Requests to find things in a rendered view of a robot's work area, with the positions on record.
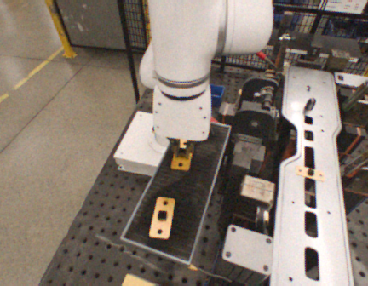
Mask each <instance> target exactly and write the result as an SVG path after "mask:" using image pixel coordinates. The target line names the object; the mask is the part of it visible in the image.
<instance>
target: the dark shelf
mask: <svg viewBox="0 0 368 286"><path fill-rule="evenodd" d="M278 32H279V30H276V29H272V34H271V36H270V38H269V41H268V42H267V45H266V47H264V49H267V50H273V47H274V44H275V38H276V37H277V34H278ZM288 34H289V36H288V37H289V38H292V37H294V36H296V42H295V43H292V41H290V42H289V43H287V47H286V52H287V53H291V54H303V55H307V50H308V47H309V45H310V43H311V42H314V43H322V49H321V50H320V52H319V55H318V57H319V58H326V59H327V58H328V56H329V53H330V52H331V51H332V50H333V49H334V50H343V51H347V52H349V55H350V61H349V62H353V63H361V61H362V60H363V57H362V55H361V52H360V50H359V45H358V41H357V40H356V39H346V38H342V37H329V36H325V35H316V34H311V33H302V32H297V31H289V33H288Z"/></svg>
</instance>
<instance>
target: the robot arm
mask: <svg viewBox="0 0 368 286"><path fill-rule="evenodd" d="M147 1H148V7H149V18H150V24H151V35H152V41H151V43H150V45H149V47H148V49H147V51H146V52H145V54H144V56H143V58H142V60H141V63H140V70H139V77H140V80H141V83H142V84H143V85H144V86H146V87H147V88H150V89H154V95H153V127H152V130H151V132H149V135H148V143H149V146H150V147H151V148H152V149H153V150H154V151H156V152H159V153H161V154H164V152H165V150H166V149H167V147H168V145H169V143H170V144H171V148H172V151H173V152H175V157H178V152H179V149H180V148H181V139H182V140H187V144H186V158H187V159H189V154H190V153H191V154H193V148H194V145H195V143H198V142H199V141H202V140H206V139H210V138H214V130H213V128H212V126H211V124H210V117H211V95H210V86H209V83H210V66H211V60H212V58H214V57H216V56H244V55H249V54H255V53H257V52H260V50H262V49H264V47H266V45H267V42H268V41H269V38H270V36H271V34H272V28H273V6H272V0H147Z"/></svg>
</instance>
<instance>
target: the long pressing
mask: <svg viewBox="0 0 368 286"><path fill-rule="evenodd" d="M294 77H295V78H294ZM324 82H325V83H324ZM307 86H309V87H310V90H309V91H307V89H308V88H307ZM312 97H314V98H315V99H316V104H315V105H314V108H313V110H310V111H309V110H306V109H305V105H306V104H307V101H308V99H310V98H312ZM321 116H322V117H321ZM280 117H281V118H282V119H283V120H284V121H285V122H287V123H288V125H290V126H291V127H292V128H293V129H294V130H295V132H296V143H295V155H294V157H290V158H287V159H286V160H283V162H280V164H279V167H278V173H277V186H276V192H275V205H274V212H273V230H272V237H271V238H272V239H273V264H272V273H271V274H270V275H269V276H268V277H267V286H354V274H353V268H352V259H351V254H350V245H349V240H348V227H347V222H346V212H345V208H344V199H343V194H342V181H341V176H340V166H339V162H338V152H337V147H336V137H337V136H338V134H339V133H340V131H341V130H342V123H341V119H340V112H339V108H338V100H337V97H336V86H335V78H334V77H333V74H331V73H330V72H327V71H318V70H314V69H307V68H304V67H296V66H288V67H287V69H286V73H285V77H284V81H283V93H282V99H281V105H280ZM305 117H312V118H313V125H308V124H306V123H305ZM305 130H307V131H310V132H313V141H308V140H305ZM321 130H324V132H322V131H321ZM305 147H310V148H313V151H314V169H316V170H318V171H323V172H324V173H325V181H324V182H321V181H319V180H314V183H315V199H316V209H311V208H309V207H307V206H306V205H305V179H306V178H307V177H302V176H300V175H298V174H296V166H297V165H298V166H303V167H305ZM312 180H313V179H312ZM292 202H294V203H292ZM327 211H329V212H330V214H327ZM305 212H310V213H313V214H315V215H316V231H317V237H316V238H312V237H308V236H307V234H305ZM305 248H310V249H314V250H315V251H316V252H317V253H318V274H319V279H318V280H317V281H314V280H313V279H309V278H308V277H307V276H306V275H305ZM289 277H292V281H290V280H289Z"/></svg>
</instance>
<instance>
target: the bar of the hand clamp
mask: <svg viewBox="0 0 368 286"><path fill-rule="evenodd" d="M288 36H289V34H283V37H281V38H278V40H277V41H279V42H280V43H281V46H280V54H279V65H278V69H277V72H283V67H284V63H285V55H286V47H287V43H289V42H290V41H292V43H295V42H296V36H294V37H292V38H289V37H288Z"/></svg>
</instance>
